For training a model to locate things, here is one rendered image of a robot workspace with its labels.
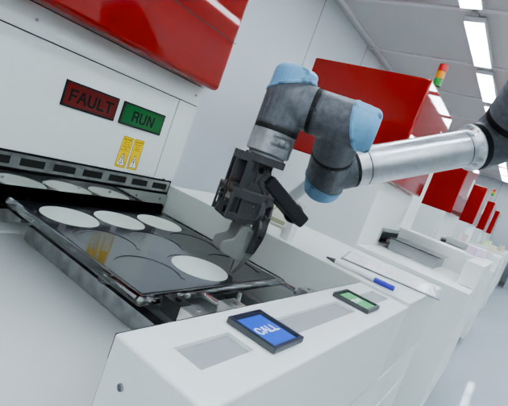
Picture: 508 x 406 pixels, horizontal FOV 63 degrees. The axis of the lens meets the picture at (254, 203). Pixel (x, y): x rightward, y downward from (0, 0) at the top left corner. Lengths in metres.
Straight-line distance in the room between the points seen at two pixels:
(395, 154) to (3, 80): 0.68
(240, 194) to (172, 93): 0.41
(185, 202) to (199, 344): 0.69
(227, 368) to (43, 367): 0.26
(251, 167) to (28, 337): 0.39
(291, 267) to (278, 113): 0.33
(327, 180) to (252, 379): 0.48
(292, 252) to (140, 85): 0.47
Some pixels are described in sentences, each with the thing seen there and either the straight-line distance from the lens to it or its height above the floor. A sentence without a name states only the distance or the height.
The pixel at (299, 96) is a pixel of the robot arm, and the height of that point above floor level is 1.22.
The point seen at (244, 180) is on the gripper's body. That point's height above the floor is 1.07.
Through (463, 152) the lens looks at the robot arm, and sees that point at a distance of 0.90.
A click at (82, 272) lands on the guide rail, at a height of 0.84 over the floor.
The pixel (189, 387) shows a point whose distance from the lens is 0.30.
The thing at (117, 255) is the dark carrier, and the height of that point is 0.90.
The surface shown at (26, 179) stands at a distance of 0.85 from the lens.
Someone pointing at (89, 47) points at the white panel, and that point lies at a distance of 0.86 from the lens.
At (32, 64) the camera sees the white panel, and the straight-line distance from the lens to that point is 0.82.
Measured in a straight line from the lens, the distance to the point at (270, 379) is 0.34.
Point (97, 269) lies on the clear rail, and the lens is 0.60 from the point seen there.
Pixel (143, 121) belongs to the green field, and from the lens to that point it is 0.96.
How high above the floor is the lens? 1.12
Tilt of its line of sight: 7 degrees down
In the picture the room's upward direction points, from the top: 20 degrees clockwise
